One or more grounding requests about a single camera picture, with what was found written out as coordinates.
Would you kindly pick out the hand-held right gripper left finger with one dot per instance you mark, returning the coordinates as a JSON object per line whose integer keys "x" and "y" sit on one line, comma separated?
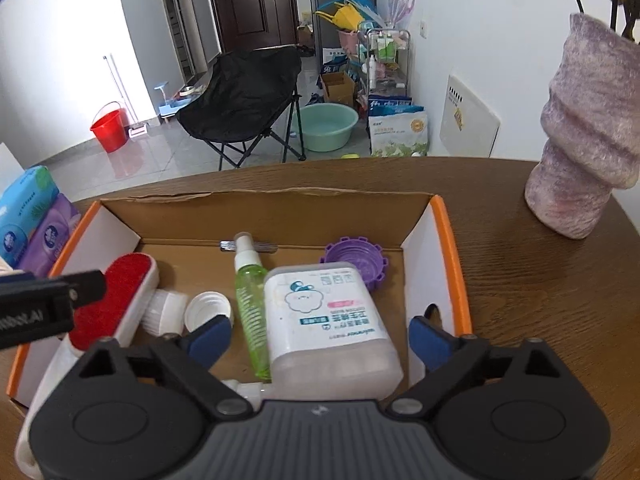
{"x": 212, "y": 335}

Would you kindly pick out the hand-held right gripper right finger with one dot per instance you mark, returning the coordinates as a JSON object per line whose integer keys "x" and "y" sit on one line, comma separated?
{"x": 430, "y": 342}

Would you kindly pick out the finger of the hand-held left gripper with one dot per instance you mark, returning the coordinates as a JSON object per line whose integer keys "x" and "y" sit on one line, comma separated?
{"x": 90, "y": 285}

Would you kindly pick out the white bottle cap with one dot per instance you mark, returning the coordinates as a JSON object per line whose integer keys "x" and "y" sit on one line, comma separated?
{"x": 205, "y": 307}

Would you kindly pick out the red and white lint brush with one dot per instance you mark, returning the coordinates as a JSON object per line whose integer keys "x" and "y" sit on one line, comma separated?
{"x": 120, "y": 290}

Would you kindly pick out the green spray bottle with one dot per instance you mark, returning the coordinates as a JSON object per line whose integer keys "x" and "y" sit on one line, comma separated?
{"x": 252, "y": 310}

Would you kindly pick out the white ribbed plastic cap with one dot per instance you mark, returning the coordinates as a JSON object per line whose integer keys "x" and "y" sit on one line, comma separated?
{"x": 165, "y": 312}

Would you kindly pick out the orange-edged cardboard box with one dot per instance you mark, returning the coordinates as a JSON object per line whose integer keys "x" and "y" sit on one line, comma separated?
{"x": 200, "y": 225}

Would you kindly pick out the purple gear-shaped lid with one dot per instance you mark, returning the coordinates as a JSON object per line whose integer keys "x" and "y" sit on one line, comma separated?
{"x": 352, "y": 260}

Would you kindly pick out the purple tissue pack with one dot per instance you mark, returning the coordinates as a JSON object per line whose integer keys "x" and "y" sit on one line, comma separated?
{"x": 50, "y": 235}

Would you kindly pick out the small silver metal comb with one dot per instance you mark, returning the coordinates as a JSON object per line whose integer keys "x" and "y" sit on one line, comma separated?
{"x": 265, "y": 246}

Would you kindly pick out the blue tissue pack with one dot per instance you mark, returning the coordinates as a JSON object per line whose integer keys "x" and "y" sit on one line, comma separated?
{"x": 25, "y": 205}

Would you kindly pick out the red plastic bucket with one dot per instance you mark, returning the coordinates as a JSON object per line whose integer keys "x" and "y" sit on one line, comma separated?
{"x": 107, "y": 130}

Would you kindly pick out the white flat mop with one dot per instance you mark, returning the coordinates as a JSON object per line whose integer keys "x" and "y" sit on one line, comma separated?
{"x": 137, "y": 130}

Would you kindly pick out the blue pet feeder stand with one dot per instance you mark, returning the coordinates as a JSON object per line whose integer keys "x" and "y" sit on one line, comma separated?
{"x": 170, "y": 107}

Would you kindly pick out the small green floor bowl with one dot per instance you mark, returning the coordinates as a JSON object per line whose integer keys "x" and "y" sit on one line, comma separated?
{"x": 350, "y": 156}

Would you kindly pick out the white and green feed bag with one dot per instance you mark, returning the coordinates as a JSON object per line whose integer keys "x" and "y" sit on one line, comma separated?
{"x": 400, "y": 135}

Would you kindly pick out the white rectangular board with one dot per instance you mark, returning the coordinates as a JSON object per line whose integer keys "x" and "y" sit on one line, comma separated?
{"x": 470, "y": 120}

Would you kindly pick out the green plastic basin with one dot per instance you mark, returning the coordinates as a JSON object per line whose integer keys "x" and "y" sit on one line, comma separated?
{"x": 327, "y": 127}

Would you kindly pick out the blue feed bag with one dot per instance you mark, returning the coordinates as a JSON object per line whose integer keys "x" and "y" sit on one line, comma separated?
{"x": 390, "y": 105}

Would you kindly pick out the black folding chair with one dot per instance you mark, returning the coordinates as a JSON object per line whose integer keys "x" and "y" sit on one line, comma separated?
{"x": 240, "y": 90}

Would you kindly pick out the mottled lilac ceramic vase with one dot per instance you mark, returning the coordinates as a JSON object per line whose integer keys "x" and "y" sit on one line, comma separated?
{"x": 585, "y": 135}

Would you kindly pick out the open cardboard carton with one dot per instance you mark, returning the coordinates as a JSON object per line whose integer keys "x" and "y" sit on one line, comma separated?
{"x": 339, "y": 90}

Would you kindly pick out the blue and white sack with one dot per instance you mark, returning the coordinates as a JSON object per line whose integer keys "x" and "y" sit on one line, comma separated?
{"x": 334, "y": 60}

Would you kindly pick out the pink plastic bucket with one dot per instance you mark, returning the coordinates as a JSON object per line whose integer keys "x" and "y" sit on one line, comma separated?
{"x": 349, "y": 42}

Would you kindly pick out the dark brown entrance door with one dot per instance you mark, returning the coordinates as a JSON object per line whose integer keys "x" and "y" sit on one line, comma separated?
{"x": 250, "y": 15}

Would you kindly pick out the yellow plastic dustpan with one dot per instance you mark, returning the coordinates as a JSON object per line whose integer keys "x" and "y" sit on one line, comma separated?
{"x": 345, "y": 17}

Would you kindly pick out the lilac wing-shaped ornament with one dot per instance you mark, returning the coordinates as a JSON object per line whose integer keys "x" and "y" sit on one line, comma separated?
{"x": 400, "y": 5}

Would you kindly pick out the blue plastic dustpan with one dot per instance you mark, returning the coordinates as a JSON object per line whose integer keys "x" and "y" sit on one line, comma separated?
{"x": 355, "y": 0}

